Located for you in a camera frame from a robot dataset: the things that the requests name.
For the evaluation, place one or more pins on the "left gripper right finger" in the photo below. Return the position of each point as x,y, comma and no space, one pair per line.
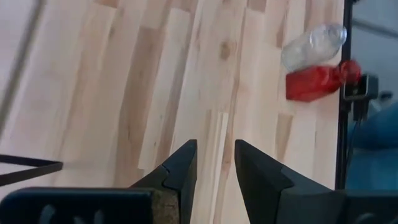
267,186

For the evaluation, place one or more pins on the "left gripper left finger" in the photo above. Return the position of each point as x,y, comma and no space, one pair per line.
174,174

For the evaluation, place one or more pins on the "clear ribbed glass jar vase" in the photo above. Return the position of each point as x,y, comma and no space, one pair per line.
311,46

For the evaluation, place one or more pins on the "red flared square glass vase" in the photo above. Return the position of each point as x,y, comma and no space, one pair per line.
311,84

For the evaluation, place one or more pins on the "blue chair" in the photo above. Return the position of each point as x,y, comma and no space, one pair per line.
376,155

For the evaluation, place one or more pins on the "black table rig frame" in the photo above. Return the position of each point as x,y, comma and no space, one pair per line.
342,140

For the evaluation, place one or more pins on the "wooden shelf black metal frame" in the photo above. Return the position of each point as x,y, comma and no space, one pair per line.
57,165

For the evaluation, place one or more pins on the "black table-level camera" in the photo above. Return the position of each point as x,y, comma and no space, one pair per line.
367,88

